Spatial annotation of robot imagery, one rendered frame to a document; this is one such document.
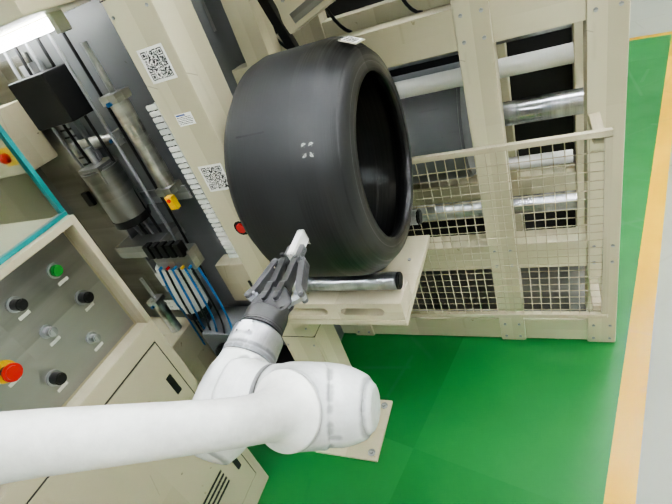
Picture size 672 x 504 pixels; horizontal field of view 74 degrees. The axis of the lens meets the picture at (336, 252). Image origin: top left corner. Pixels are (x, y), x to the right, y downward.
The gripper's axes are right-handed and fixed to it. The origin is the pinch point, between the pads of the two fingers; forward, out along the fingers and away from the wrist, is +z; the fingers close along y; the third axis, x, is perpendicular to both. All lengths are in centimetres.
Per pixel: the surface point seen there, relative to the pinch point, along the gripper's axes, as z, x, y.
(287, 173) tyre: 7.7, -12.3, -0.5
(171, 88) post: 27.1, -27.0, 31.1
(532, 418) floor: 25, 120, -36
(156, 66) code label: 28, -32, 32
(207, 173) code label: 23.9, -5.4, 33.3
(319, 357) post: 14, 66, 27
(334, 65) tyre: 26.6, -22.9, -9.1
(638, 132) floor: 246, 151, -102
